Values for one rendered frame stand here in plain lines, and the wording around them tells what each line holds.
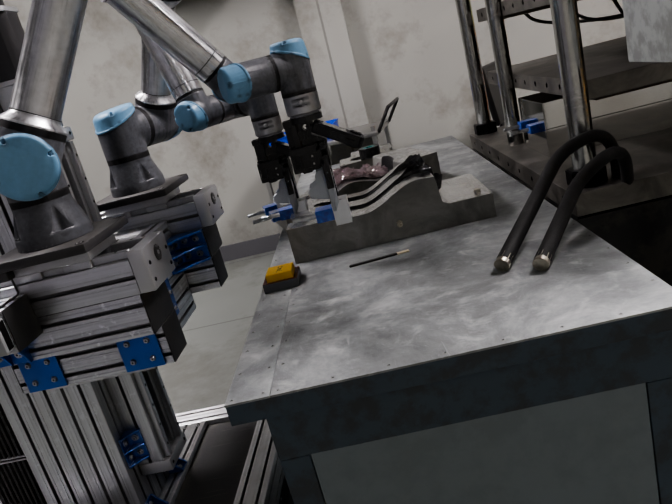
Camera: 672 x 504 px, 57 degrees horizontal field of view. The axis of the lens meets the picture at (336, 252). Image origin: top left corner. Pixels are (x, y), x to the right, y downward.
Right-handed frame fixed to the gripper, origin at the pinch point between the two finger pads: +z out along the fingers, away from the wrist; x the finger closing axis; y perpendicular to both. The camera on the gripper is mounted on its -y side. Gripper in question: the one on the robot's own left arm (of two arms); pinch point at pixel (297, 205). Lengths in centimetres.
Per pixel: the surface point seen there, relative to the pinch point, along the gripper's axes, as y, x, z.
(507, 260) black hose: -41, 55, 8
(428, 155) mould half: -39.5, -23.7, -0.4
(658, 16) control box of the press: -85, 29, -26
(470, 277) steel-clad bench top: -34, 54, 10
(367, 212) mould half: -18.0, 18.9, 1.8
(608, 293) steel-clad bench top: -52, 73, 10
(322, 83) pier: -6, -276, -21
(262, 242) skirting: 69, -292, 82
